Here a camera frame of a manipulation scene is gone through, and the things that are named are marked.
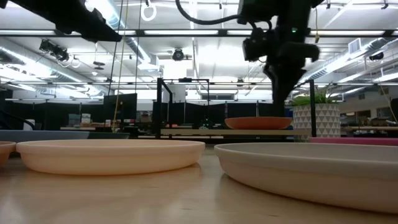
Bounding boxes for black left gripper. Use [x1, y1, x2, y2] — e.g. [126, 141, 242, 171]
[54, 0, 123, 43]

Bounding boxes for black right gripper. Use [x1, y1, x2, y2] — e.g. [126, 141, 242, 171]
[263, 30, 321, 118]

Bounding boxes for orange plate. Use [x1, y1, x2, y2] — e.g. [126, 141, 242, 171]
[224, 116, 294, 131]

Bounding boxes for pink plate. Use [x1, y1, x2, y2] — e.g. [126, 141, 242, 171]
[308, 137, 398, 147]

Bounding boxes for dark teal plate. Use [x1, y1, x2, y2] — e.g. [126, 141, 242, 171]
[88, 132, 131, 140]

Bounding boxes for peach plate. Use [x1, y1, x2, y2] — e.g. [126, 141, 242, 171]
[0, 141, 17, 168]
[16, 138, 206, 176]

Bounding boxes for slate blue plate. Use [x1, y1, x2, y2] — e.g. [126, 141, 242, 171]
[0, 129, 90, 143]

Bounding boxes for green succulent plant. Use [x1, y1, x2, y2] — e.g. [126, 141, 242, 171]
[291, 88, 336, 107]

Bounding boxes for black partition panels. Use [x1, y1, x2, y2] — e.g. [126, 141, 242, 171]
[152, 101, 294, 129]

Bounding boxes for white triangle pattern plant pot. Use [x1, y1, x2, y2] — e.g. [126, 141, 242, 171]
[292, 103, 341, 139]

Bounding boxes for black ceiling spotlight cluster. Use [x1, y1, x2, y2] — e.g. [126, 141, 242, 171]
[38, 39, 70, 62]

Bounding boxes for black monitor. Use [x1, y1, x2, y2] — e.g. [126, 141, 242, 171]
[103, 93, 138, 121]

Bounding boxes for pale blue-grey plate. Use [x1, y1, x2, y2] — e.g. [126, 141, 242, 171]
[213, 142, 398, 215]

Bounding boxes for white ceiling air vent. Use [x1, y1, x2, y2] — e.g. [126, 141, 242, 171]
[348, 37, 363, 55]

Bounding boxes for white hanging ring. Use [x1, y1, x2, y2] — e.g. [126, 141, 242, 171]
[140, 1, 158, 22]

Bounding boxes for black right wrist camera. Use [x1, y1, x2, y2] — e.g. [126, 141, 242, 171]
[242, 28, 271, 62]

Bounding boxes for black round ceiling camera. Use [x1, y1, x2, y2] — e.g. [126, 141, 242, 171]
[171, 47, 185, 62]

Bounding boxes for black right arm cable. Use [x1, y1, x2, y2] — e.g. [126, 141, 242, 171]
[175, 0, 249, 26]

